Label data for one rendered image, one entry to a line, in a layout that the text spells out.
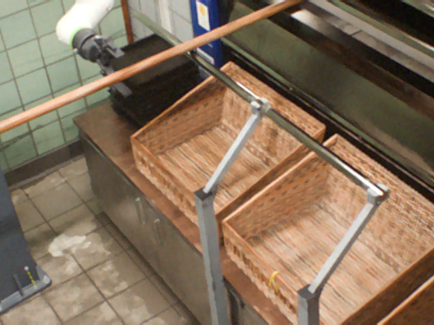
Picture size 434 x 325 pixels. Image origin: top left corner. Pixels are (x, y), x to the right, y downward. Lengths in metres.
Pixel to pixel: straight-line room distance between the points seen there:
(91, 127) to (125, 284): 0.68
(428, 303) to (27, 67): 2.18
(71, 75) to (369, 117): 1.79
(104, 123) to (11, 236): 0.59
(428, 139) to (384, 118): 0.17
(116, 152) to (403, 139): 1.20
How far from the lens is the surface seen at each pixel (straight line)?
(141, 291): 3.31
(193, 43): 2.45
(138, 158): 2.92
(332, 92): 2.56
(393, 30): 2.01
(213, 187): 2.26
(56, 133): 3.94
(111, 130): 3.19
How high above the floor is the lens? 2.45
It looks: 39 degrees down
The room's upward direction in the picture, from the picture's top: 7 degrees counter-clockwise
